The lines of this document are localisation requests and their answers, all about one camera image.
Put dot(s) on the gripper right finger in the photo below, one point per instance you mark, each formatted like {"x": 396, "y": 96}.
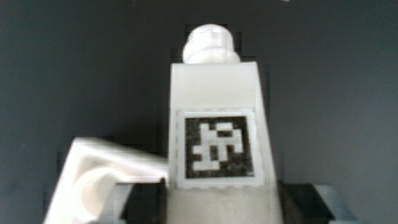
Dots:
{"x": 312, "y": 205}

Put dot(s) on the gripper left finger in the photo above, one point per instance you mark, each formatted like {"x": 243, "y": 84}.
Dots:
{"x": 135, "y": 204}

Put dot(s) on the white square tabletop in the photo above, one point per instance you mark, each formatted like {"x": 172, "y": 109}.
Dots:
{"x": 104, "y": 169}

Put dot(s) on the white table leg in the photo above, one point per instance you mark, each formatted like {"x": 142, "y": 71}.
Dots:
{"x": 222, "y": 183}

